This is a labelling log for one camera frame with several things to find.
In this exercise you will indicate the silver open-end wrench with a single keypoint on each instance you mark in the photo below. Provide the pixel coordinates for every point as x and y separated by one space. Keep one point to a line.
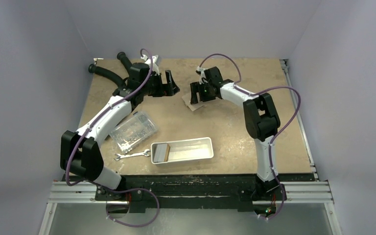
145 153

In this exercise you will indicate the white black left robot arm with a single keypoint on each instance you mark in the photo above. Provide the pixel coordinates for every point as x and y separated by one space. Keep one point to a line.
80 150

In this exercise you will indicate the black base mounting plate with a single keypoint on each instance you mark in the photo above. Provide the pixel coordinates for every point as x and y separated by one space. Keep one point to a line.
241 192

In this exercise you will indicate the white rectangular tray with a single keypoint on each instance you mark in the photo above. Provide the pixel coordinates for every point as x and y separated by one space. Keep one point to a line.
185 150

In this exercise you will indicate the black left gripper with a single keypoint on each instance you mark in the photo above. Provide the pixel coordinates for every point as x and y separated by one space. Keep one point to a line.
171 88

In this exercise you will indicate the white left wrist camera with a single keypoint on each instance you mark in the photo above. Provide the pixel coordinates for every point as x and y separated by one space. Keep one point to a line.
153 62

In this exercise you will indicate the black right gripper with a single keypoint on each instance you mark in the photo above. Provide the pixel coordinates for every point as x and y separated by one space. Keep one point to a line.
204 89

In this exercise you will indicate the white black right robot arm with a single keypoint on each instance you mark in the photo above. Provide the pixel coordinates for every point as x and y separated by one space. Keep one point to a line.
261 119

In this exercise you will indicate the grey credit card stack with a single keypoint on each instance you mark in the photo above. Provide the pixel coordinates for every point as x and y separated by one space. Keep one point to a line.
161 153

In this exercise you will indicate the clear plastic bag of screws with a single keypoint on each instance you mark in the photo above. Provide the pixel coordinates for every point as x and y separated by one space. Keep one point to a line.
132 132

